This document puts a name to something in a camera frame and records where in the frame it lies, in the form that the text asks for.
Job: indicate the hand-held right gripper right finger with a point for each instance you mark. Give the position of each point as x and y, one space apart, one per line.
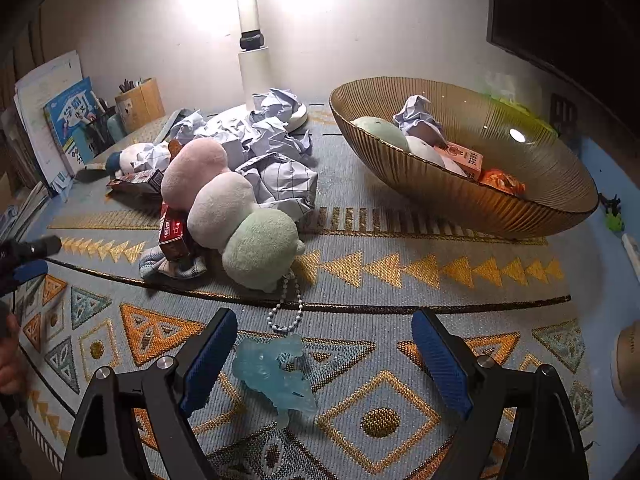
440 360

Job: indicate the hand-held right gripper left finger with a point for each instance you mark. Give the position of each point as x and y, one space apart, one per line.
210 360

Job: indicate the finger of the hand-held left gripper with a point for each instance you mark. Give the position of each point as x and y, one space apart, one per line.
35 248
30 271

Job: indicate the translucent teal toy figure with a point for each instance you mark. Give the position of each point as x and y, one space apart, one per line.
275 375

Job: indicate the checked cloth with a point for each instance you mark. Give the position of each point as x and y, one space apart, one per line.
170 266

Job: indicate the red and white box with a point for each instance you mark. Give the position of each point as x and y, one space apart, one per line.
172 232

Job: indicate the blue and white plush toy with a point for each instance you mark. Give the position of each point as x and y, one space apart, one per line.
135 156

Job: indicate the amber ribbed glass bowl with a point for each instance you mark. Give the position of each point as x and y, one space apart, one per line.
450 205

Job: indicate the three-colour dango plush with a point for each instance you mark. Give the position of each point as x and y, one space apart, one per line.
380 131
225 205

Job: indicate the orange snack packet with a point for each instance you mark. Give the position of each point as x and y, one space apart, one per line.
502 181

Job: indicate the paper ball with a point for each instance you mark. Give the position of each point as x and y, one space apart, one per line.
187 127
265 137
417 115
277 180
275 105

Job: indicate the orange carton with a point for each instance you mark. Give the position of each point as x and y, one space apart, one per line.
462 157

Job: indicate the person's left hand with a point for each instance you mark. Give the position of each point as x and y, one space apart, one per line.
10 367

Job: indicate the stack of booklets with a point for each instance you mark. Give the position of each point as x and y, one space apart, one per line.
20 210

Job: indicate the patterned woven mat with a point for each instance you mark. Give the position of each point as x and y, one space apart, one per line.
400 270

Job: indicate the black mesh pen holder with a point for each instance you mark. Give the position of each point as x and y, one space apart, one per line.
100 132

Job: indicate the blue book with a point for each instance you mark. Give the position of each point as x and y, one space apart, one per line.
70 120

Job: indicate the pale teal cup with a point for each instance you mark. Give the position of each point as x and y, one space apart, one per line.
116 127

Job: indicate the white paper sheets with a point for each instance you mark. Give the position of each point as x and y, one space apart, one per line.
42 90

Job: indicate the wooden pen holder box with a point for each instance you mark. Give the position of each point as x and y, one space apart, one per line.
142 105

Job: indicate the white round device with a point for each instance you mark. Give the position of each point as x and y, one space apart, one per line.
627 367

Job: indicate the white stick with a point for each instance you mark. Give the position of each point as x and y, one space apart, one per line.
632 250

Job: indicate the green and black toy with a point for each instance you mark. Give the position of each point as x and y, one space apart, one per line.
613 215

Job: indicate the white desk lamp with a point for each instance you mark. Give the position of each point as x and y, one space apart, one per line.
252 70

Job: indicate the black wall socket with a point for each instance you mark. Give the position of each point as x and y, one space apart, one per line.
562 112

